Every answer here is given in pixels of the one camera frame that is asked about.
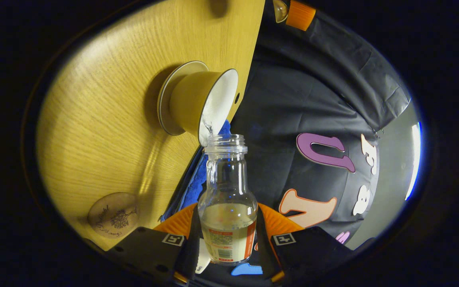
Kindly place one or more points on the round wooden coaster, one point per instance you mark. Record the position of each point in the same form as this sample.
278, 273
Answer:
112, 215

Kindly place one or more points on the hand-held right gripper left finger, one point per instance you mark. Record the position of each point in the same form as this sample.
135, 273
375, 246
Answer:
150, 249

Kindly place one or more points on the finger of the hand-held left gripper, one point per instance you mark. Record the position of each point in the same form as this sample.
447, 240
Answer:
300, 15

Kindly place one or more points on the black backdrop cloth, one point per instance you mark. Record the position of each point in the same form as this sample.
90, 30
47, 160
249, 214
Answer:
305, 91

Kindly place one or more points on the yellow teacup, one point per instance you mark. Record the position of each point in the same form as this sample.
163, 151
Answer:
191, 103

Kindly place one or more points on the clear glass water bottle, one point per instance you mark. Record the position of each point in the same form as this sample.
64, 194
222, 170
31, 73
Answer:
227, 191

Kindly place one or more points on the blue towel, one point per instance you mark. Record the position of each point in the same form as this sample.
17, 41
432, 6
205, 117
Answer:
195, 187

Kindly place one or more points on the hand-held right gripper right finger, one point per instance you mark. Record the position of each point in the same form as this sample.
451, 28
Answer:
309, 251

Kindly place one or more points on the yellow saucer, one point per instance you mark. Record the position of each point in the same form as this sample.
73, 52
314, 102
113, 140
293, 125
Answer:
165, 103

